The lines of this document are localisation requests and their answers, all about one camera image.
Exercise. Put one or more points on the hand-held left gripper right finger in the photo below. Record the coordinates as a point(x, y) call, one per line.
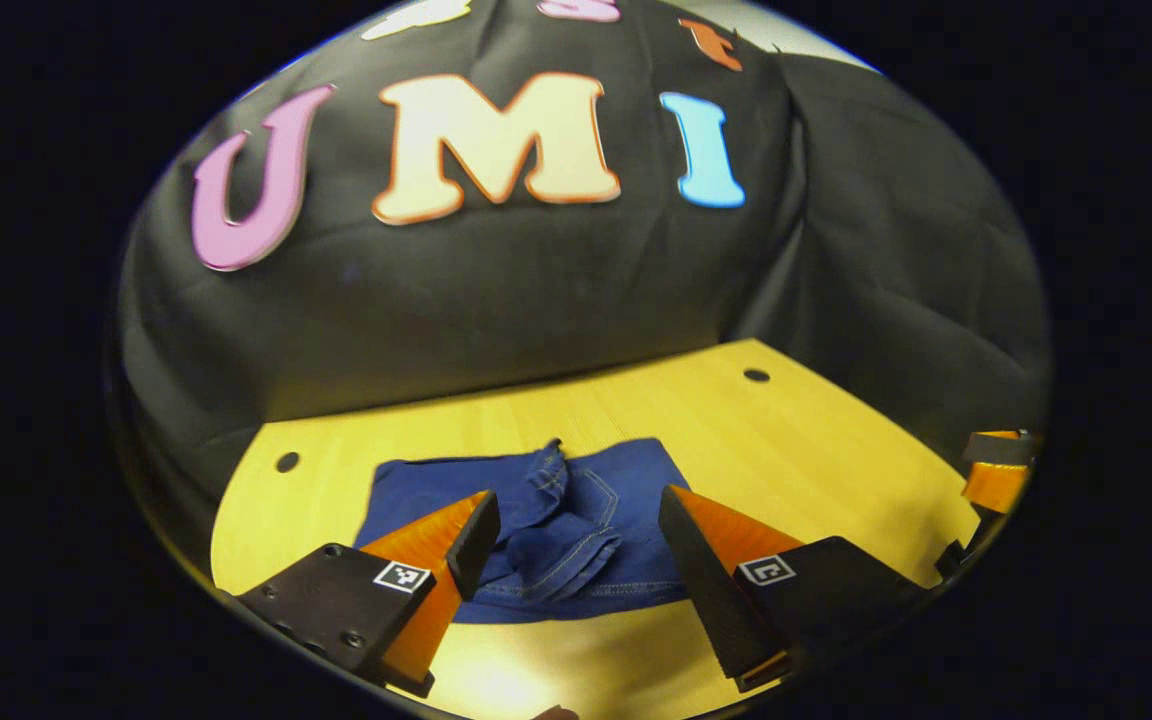
point(706, 590)

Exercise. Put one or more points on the black backdrop cloth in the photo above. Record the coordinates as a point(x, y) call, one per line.
point(536, 290)

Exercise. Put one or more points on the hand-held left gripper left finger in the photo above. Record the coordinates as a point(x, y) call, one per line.
point(476, 540)

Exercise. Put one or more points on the blue denim jeans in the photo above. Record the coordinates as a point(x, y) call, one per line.
point(596, 480)

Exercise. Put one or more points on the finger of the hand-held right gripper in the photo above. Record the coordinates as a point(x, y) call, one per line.
point(966, 550)
point(998, 485)

